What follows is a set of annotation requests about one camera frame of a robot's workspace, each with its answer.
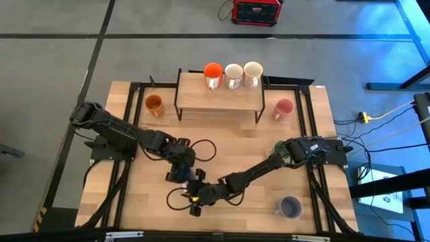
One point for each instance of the red-rimmed grey patterned mug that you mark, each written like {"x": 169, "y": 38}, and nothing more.
{"x": 234, "y": 72}

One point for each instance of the white printed sheet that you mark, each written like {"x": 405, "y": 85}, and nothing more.
{"x": 381, "y": 191}

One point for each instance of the black aluminium table frame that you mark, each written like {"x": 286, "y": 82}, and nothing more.
{"x": 158, "y": 85}

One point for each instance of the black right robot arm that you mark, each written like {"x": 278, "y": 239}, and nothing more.
{"x": 255, "y": 173}

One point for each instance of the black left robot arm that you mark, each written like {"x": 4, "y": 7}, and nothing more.
{"x": 111, "y": 127}

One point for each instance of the silver metal bracket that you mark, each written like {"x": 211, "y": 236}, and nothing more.
{"x": 124, "y": 234}
{"x": 310, "y": 238}

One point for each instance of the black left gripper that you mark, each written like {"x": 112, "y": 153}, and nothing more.
{"x": 183, "y": 164}

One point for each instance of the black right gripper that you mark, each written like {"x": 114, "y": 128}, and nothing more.
{"x": 205, "y": 195}

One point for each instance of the black metal stand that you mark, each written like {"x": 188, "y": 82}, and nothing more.
{"x": 408, "y": 30}

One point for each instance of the yellow power plug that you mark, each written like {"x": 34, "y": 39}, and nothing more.
{"x": 364, "y": 117}

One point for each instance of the pink mug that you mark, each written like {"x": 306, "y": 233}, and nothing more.
{"x": 285, "y": 107}

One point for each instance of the tan patterned mug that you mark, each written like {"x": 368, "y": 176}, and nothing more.
{"x": 253, "y": 70}

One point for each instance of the blue mug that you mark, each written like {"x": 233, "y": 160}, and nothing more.
{"x": 184, "y": 174}

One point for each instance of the green mug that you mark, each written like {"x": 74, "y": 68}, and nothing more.
{"x": 279, "y": 147}

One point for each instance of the wooden shelf black legs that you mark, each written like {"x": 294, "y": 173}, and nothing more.
{"x": 218, "y": 97}

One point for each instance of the red black case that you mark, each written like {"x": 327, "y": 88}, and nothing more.
{"x": 257, "y": 11}

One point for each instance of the amber brown mug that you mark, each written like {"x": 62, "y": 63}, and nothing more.
{"x": 154, "y": 104}

